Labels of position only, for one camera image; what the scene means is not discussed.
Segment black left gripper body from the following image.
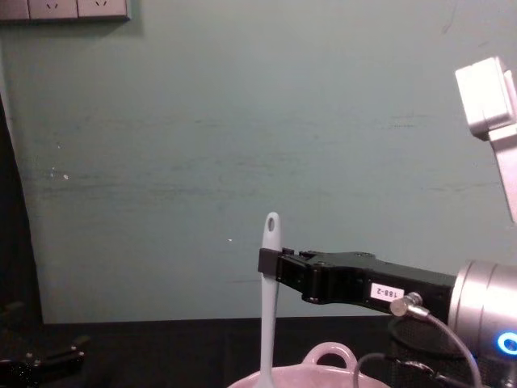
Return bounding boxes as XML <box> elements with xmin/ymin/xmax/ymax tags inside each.
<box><xmin>0</xmin><ymin>357</ymin><xmax>84</xmax><ymax>388</ymax></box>

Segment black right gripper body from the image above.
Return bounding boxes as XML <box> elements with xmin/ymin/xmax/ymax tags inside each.
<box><xmin>303</xmin><ymin>250</ymin><xmax>457</xmax><ymax>323</ymax></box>

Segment pale blue silicone spatula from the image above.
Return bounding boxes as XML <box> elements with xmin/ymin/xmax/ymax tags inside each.
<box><xmin>257</xmin><ymin>211</ymin><xmax>283</xmax><ymax>388</ymax></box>

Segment black table cloth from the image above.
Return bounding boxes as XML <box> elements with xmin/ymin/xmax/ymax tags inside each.
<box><xmin>0</xmin><ymin>316</ymin><xmax>517</xmax><ymax>388</ymax></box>

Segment pink pot with loop handle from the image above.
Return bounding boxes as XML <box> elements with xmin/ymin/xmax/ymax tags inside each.
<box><xmin>227</xmin><ymin>341</ymin><xmax>392</xmax><ymax>388</ymax></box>

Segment grey gripper cable with plug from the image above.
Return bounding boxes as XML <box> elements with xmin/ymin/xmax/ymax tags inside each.
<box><xmin>353</xmin><ymin>291</ymin><xmax>485</xmax><ymax>388</ymax></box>

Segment white wall socket plate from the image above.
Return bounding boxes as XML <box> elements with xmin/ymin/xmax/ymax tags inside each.
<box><xmin>77</xmin><ymin>0</ymin><xmax>132</xmax><ymax>19</ymax></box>
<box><xmin>28</xmin><ymin>0</ymin><xmax>79</xmax><ymax>20</ymax></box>
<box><xmin>0</xmin><ymin>0</ymin><xmax>31</xmax><ymax>21</ymax></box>

